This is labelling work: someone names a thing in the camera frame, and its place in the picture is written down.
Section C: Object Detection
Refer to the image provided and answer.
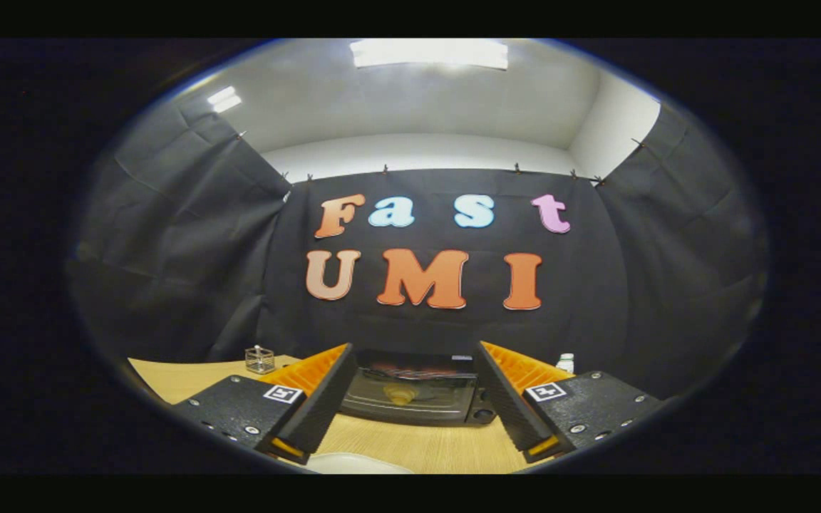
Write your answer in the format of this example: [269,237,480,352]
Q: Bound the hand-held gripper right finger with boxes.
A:
[473,341,668,464]

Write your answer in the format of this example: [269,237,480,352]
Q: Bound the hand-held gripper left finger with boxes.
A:
[172,343,359,466]

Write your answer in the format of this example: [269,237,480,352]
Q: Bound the black toaster oven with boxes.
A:
[339,349,498,427]

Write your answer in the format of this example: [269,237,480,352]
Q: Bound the golden croissant bread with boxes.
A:
[383,383,422,407]

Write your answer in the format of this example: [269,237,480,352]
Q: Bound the white square plate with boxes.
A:
[304,452,415,475]

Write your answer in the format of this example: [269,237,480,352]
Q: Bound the small ceiling light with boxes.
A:
[206,85,243,115]

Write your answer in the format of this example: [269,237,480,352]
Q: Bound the large ceiling light panel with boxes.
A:
[350,38,510,71]

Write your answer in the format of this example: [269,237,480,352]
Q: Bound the wire mesh utensil holder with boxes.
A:
[244,345,276,375]

